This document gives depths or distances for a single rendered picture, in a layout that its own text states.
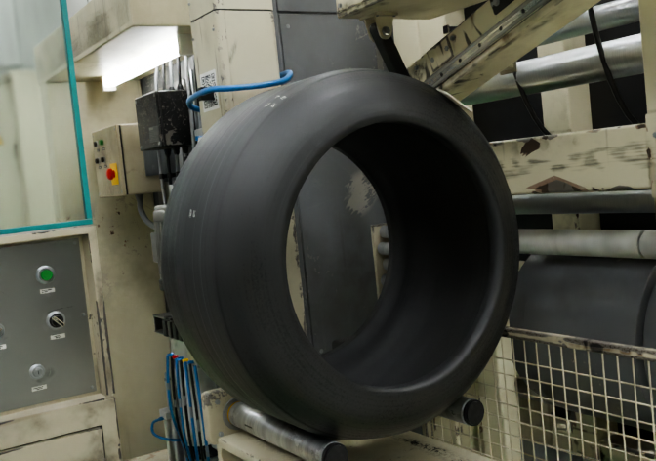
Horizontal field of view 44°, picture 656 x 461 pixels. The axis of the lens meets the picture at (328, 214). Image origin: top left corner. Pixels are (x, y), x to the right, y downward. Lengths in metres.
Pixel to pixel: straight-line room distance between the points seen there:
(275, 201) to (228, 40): 0.52
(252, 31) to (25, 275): 0.69
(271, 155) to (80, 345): 0.83
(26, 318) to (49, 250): 0.15
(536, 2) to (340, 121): 0.43
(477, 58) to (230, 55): 0.47
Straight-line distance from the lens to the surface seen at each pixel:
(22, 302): 1.82
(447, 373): 1.34
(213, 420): 1.55
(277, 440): 1.39
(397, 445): 1.59
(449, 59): 1.62
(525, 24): 1.48
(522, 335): 1.57
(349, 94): 1.23
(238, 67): 1.59
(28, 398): 1.85
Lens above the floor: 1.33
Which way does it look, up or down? 3 degrees down
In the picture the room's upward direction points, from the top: 6 degrees counter-clockwise
